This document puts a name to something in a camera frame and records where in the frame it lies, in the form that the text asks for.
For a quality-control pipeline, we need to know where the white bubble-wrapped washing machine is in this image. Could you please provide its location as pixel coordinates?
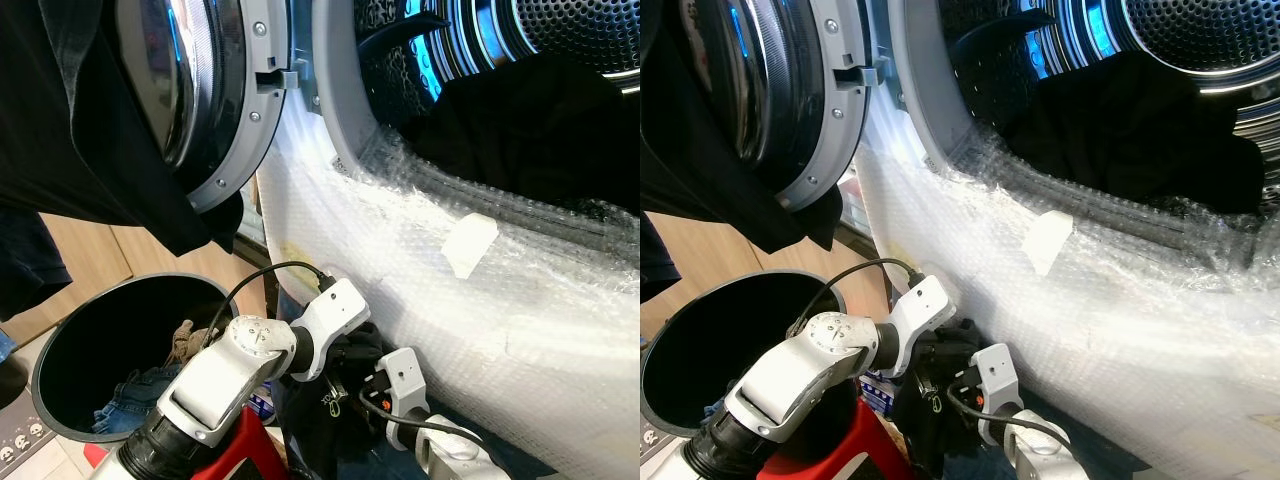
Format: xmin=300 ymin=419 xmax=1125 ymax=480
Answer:
xmin=255 ymin=0 xmax=641 ymax=480
xmin=850 ymin=0 xmax=1280 ymax=480

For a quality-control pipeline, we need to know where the small blue printed box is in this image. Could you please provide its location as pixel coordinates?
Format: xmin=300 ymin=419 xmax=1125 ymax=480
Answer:
xmin=859 ymin=369 xmax=897 ymax=414
xmin=247 ymin=380 xmax=280 ymax=422

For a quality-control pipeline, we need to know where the red robot torso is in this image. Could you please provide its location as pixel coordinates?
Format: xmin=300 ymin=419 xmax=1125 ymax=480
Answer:
xmin=758 ymin=400 xmax=917 ymax=480
xmin=84 ymin=404 xmax=292 ymax=480

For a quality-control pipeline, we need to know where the white tape piece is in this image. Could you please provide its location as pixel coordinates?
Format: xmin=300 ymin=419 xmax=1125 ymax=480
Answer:
xmin=1020 ymin=210 xmax=1076 ymax=278
xmin=441 ymin=213 xmax=499 ymax=280

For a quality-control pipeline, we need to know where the brown crumpled cloth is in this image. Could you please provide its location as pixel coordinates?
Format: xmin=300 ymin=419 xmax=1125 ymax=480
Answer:
xmin=163 ymin=319 xmax=220 ymax=367

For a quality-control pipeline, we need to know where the black round laundry bin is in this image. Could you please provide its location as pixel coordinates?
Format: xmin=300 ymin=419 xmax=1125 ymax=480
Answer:
xmin=640 ymin=269 xmax=847 ymax=439
xmin=30 ymin=272 xmax=243 ymax=444

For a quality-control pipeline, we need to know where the light wooden cabinet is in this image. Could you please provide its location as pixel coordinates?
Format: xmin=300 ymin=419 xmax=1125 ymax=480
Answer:
xmin=640 ymin=209 xmax=862 ymax=342
xmin=0 ymin=211 xmax=270 ymax=347

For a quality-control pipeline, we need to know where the round chrome washer door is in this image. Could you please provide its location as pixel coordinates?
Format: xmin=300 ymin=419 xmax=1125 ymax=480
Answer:
xmin=690 ymin=0 xmax=883 ymax=213
xmin=110 ymin=0 xmax=301 ymax=214

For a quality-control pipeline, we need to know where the black crumpled garment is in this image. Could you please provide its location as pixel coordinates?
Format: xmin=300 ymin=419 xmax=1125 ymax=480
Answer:
xmin=400 ymin=52 xmax=641 ymax=217
xmin=1000 ymin=50 xmax=1267 ymax=217

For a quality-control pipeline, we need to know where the black t-shirt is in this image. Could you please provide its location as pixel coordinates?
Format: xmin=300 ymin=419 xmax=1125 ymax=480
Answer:
xmin=0 ymin=0 xmax=245 ymax=321
xmin=640 ymin=0 xmax=844 ymax=303

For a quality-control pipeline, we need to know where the perforated steel washer drum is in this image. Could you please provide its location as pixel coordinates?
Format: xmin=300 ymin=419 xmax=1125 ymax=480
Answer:
xmin=940 ymin=0 xmax=1280 ymax=166
xmin=355 ymin=0 xmax=641 ymax=126

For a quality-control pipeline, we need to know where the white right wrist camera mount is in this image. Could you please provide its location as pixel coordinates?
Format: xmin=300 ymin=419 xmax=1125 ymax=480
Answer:
xmin=967 ymin=342 xmax=1022 ymax=447
xmin=375 ymin=346 xmax=432 ymax=452

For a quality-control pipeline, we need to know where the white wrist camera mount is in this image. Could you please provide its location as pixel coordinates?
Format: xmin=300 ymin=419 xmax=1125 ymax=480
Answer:
xmin=375 ymin=346 xmax=432 ymax=452
xmin=289 ymin=278 xmax=372 ymax=383
xmin=967 ymin=342 xmax=1022 ymax=447
xmin=880 ymin=273 xmax=960 ymax=379

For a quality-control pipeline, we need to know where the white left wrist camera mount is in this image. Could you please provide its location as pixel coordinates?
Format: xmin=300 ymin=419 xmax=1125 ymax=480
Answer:
xmin=880 ymin=273 xmax=960 ymax=379
xmin=289 ymin=278 xmax=372 ymax=383

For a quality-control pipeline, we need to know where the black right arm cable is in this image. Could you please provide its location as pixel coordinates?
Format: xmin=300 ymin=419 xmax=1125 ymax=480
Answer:
xmin=944 ymin=385 xmax=1073 ymax=442
xmin=357 ymin=389 xmax=483 ymax=442

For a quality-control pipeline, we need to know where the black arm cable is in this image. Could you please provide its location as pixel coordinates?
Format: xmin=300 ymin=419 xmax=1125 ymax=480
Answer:
xmin=944 ymin=385 xmax=1073 ymax=442
xmin=789 ymin=257 xmax=927 ymax=337
xmin=357 ymin=389 xmax=483 ymax=442
xmin=200 ymin=261 xmax=337 ymax=351

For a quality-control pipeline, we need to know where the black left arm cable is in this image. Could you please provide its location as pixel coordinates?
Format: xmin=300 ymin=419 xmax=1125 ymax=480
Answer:
xmin=200 ymin=261 xmax=337 ymax=351
xmin=789 ymin=257 xmax=927 ymax=337

